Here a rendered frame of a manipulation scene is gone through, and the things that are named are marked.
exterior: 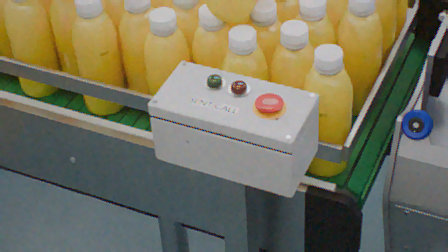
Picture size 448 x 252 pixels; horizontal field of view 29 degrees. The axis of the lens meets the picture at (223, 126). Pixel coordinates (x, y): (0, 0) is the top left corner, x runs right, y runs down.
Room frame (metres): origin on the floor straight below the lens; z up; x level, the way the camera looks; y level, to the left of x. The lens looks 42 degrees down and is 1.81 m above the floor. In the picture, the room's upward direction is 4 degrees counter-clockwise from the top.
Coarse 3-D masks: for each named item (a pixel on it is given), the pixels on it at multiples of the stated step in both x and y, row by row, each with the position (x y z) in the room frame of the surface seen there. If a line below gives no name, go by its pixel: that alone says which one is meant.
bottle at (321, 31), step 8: (296, 16) 1.05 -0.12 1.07; (304, 16) 1.03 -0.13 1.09; (320, 16) 1.03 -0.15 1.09; (328, 16) 1.05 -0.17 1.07; (312, 24) 1.02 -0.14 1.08; (320, 24) 1.02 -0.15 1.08; (328, 24) 1.03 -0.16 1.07; (312, 32) 1.01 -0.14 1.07; (320, 32) 1.01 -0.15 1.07; (328, 32) 1.02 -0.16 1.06; (312, 40) 1.01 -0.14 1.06; (320, 40) 1.01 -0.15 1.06; (328, 40) 1.01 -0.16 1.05
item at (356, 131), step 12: (408, 24) 1.14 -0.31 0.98; (408, 36) 1.14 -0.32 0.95; (396, 48) 1.08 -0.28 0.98; (396, 60) 1.08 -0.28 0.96; (384, 72) 1.02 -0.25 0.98; (384, 84) 1.02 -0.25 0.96; (372, 96) 0.96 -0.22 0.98; (372, 108) 0.96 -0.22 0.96; (360, 120) 0.91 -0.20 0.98; (360, 132) 0.91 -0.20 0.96; (348, 144) 0.87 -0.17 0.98; (348, 156) 0.86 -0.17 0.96
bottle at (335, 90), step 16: (304, 80) 0.92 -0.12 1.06; (320, 80) 0.89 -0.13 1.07; (336, 80) 0.89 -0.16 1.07; (320, 96) 0.88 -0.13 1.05; (336, 96) 0.88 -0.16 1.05; (352, 96) 0.90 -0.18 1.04; (320, 112) 0.88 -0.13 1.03; (336, 112) 0.88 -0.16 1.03; (320, 128) 0.88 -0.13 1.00; (336, 128) 0.88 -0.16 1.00; (336, 144) 0.88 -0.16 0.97; (320, 160) 0.88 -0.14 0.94; (320, 176) 0.88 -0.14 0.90
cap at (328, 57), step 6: (318, 48) 0.92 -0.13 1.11; (324, 48) 0.92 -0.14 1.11; (330, 48) 0.92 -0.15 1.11; (336, 48) 0.92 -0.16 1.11; (318, 54) 0.91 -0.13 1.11; (324, 54) 0.91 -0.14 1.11; (330, 54) 0.91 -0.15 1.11; (336, 54) 0.91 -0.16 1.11; (342, 54) 0.91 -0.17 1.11; (318, 60) 0.90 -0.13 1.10; (324, 60) 0.90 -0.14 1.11; (330, 60) 0.90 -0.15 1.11; (336, 60) 0.90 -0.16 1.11; (342, 60) 0.90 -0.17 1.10; (318, 66) 0.90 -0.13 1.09; (324, 66) 0.90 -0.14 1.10; (330, 66) 0.89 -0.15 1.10; (336, 66) 0.90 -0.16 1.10
